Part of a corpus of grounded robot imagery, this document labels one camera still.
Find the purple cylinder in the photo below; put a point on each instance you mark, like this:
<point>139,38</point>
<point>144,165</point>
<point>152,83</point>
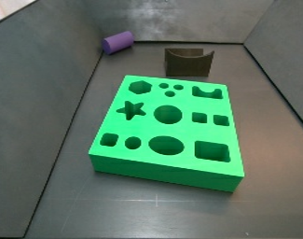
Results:
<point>117,42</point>

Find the green shape sorter block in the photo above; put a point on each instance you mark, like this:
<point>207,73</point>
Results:
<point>168,131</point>

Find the black curved cradle stand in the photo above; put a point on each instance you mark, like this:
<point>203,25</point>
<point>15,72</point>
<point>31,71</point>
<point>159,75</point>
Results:
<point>187,62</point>

